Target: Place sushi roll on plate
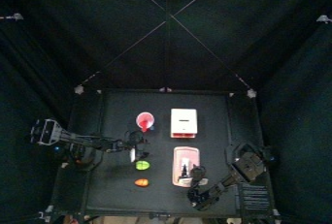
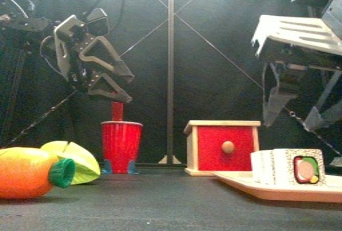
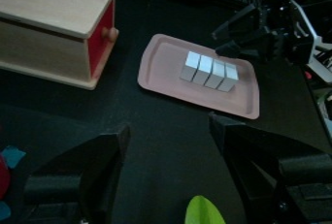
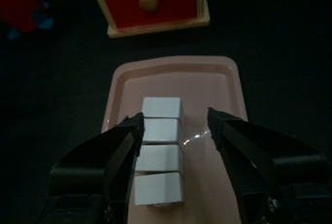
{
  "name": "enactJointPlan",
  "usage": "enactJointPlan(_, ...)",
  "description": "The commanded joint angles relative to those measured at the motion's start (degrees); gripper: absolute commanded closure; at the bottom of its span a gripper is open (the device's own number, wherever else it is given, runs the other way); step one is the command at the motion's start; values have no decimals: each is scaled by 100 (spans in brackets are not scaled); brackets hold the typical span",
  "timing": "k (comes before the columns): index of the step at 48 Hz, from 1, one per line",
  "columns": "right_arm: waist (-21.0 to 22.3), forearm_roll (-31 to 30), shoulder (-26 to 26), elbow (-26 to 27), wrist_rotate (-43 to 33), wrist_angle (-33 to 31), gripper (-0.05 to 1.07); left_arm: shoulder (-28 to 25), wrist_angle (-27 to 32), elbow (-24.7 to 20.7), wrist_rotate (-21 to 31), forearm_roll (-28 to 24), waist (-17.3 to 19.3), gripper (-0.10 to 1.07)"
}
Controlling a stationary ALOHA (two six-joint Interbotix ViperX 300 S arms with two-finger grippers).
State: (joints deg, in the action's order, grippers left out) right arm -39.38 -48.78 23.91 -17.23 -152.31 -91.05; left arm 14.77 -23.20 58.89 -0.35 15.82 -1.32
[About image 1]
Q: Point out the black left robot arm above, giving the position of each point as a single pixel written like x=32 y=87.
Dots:
x=82 y=140

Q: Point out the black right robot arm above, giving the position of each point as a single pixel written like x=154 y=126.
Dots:
x=247 y=166

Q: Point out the pink rectangular plate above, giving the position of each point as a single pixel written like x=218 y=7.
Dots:
x=177 y=160

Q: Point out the green toy food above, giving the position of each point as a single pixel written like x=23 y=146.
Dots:
x=142 y=165

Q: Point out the small blue toy piece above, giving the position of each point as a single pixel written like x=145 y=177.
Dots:
x=152 y=127

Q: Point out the red plastic cup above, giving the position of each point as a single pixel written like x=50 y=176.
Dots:
x=145 y=120

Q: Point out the orange toy food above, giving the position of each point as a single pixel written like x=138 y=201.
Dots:
x=141 y=182

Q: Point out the white box with red base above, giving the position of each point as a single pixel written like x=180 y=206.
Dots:
x=184 y=121

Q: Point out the white printed label sticker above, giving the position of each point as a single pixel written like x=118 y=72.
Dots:
x=255 y=197

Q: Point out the silver table clamp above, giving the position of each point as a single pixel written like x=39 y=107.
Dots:
x=46 y=215
x=275 y=215

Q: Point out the silver frame bracket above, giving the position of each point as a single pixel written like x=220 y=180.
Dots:
x=252 y=93
x=15 y=16
x=78 y=89
x=165 y=89
x=323 y=18

